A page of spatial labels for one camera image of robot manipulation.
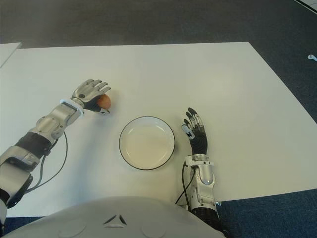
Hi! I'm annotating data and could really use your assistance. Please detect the right robot hand black silver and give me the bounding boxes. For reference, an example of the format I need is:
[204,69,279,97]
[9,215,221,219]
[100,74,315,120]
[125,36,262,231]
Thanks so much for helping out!
[181,107,209,156]

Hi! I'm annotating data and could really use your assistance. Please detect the white side table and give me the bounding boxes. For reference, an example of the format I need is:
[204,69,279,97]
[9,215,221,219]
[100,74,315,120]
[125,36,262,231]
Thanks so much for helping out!
[0,42,22,68]

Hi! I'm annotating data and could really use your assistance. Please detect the white plate black rim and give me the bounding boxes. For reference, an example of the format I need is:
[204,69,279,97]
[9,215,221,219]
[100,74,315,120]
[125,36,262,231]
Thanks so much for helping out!
[118,116,177,172]

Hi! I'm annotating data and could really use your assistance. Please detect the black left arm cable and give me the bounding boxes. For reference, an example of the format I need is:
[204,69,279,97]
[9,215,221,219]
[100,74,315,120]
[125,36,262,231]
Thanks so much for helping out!
[26,131,69,192]

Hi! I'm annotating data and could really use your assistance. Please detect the red yellow apple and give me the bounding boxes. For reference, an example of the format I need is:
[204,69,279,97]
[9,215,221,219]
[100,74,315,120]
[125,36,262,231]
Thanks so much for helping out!
[97,94,112,110]

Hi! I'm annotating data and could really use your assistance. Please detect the left robot hand black silver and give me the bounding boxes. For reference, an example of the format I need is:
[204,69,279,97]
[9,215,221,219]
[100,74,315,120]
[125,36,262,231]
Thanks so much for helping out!
[71,79,112,116]

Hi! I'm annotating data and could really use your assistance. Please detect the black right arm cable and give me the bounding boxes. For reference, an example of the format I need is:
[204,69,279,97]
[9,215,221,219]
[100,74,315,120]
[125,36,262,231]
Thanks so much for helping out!
[174,162,197,208]

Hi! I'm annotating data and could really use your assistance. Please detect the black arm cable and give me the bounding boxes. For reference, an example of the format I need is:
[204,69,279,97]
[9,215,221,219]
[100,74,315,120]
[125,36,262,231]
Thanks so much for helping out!
[174,162,197,208]
[26,131,69,192]

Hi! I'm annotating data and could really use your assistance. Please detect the grey robot torso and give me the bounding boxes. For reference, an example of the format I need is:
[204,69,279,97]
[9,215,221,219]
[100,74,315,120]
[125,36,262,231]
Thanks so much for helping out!
[4,195,227,238]

